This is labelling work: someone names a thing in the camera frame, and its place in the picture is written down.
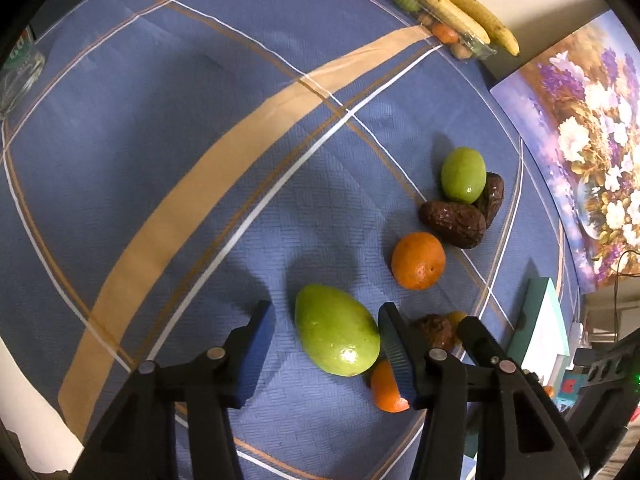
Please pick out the flower painting canvas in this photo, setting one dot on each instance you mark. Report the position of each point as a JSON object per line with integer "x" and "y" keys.
{"x": 585, "y": 150}

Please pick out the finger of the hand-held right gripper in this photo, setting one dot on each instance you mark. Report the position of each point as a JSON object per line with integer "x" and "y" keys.
{"x": 475, "y": 340}

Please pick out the wrinkled brown dried fruit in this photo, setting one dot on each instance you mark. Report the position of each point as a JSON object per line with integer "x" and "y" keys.
{"x": 435, "y": 330}

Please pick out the white shelf unit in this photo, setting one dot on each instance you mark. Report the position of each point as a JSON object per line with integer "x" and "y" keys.
{"x": 612, "y": 315}

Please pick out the white teal-rimmed tray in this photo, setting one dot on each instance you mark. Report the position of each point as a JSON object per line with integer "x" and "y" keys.
{"x": 540, "y": 330}

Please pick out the small mandarin orange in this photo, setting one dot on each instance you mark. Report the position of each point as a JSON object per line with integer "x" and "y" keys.
{"x": 384, "y": 390}

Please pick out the clear plastic snack tray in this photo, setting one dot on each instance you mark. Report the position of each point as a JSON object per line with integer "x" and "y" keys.
{"x": 452, "y": 42}

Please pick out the blue plaid tablecloth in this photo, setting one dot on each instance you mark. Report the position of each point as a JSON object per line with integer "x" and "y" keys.
{"x": 175, "y": 160}

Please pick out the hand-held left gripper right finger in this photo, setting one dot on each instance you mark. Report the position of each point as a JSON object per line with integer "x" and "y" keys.
{"x": 395, "y": 345}

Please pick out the large dark brown date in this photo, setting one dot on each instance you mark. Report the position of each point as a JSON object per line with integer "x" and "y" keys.
{"x": 452, "y": 225}

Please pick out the small yellow fruit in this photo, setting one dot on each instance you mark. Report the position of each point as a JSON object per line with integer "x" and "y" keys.
{"x": 454, "y": 322}

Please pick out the clear glass jar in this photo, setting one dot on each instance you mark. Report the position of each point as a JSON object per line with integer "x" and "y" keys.
{"x": 17, "y": 75}

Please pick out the large orange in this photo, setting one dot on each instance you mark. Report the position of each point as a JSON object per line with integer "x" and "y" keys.
{"x": 417, "y": 260}

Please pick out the small teal box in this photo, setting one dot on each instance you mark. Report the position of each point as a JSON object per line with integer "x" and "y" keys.
{"x": 567, "y": 389}

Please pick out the small round green fruit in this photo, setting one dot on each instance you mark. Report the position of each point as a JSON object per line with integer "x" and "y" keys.
{"x": 462, "y": 175}

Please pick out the large green mango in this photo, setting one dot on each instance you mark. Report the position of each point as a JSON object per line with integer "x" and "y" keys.
{"x": 332, "y": 327}

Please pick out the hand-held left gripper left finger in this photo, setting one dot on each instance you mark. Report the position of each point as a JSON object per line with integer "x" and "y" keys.
{"x": 257, "y": 345}

